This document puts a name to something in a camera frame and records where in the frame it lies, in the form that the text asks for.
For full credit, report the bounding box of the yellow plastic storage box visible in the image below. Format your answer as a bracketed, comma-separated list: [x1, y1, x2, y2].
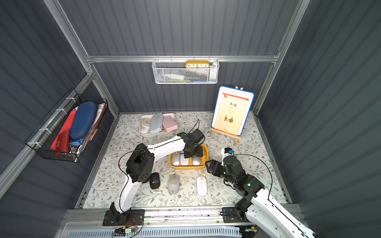
[168, 144, 209, 170]

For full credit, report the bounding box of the silver mouse row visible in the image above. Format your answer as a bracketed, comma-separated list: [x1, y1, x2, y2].
[171, 151, 181, 167]

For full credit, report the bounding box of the grey white mouse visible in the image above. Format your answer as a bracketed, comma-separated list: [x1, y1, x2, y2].
[168, 175, 180, 195]

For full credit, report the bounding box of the black mouse with logo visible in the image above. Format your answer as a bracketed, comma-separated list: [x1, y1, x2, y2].
[149, 172, 161, 190]

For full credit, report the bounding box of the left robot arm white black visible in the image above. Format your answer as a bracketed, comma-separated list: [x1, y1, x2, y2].
[110, 132, 205, 214]

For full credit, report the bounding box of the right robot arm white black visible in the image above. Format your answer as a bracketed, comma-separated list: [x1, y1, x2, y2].
[205, 155, 326, 238]

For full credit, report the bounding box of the pink box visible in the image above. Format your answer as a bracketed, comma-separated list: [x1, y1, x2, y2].
[162, 116, 178, 132]

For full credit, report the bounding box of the white tray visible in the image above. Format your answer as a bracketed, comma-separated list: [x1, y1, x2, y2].
[139, 113, 178, 138]

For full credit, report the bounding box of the grey pencil case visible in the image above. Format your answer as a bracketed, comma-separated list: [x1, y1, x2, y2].
[149, 113, 163, 135]

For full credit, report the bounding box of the white tape roll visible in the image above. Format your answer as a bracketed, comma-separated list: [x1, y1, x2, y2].
[140, 118, 151, 134]

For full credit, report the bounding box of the yellow clock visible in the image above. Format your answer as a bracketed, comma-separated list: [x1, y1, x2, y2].
[186, 59, 210, 69]

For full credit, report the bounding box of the blue pencil case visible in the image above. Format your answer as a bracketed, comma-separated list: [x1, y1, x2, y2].
[69, 102, 98, 141]

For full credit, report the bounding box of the red folder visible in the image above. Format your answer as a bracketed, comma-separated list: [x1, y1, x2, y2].
[50, 108, 77, 153]

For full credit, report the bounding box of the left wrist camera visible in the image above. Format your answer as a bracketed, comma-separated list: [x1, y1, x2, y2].
[189, 129, 205, 144]

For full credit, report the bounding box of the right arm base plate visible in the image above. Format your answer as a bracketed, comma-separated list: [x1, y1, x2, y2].
[220, 207, 250, 223]

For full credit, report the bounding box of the white wire wall basket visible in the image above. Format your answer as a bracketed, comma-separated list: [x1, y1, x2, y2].
[152, 58, 220, 84]

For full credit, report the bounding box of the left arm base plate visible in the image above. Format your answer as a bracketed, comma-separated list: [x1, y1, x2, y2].
[102, 209, 145, 227]

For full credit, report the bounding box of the black wire side basket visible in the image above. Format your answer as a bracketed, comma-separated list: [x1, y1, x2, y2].
[25, 89, 108, 163]

